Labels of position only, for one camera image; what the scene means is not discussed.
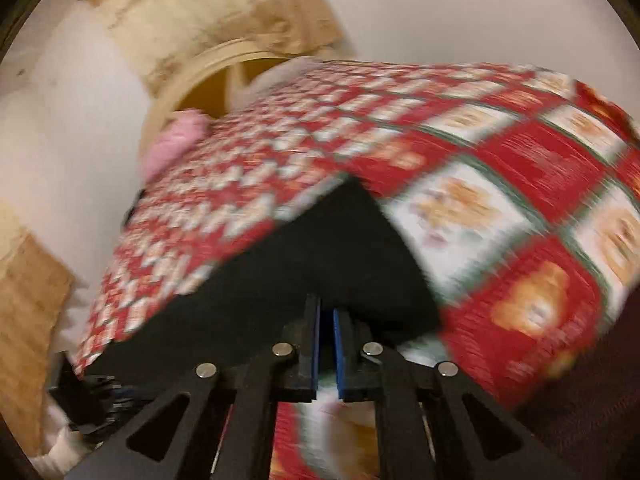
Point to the beige patterned curtain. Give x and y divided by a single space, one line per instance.
200 10
25 310

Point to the white pillow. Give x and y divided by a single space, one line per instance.
282 74

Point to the red checked printed blanket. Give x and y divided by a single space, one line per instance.
525 160

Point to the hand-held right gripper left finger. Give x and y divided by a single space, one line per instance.
314 345

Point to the pink pillow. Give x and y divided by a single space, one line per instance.
170 142

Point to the black sock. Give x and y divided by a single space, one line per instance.
300 260

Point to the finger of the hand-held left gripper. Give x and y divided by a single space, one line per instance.
120 394

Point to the cream wooden headboard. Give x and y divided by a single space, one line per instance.
200 67

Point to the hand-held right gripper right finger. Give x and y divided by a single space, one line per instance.
340 355

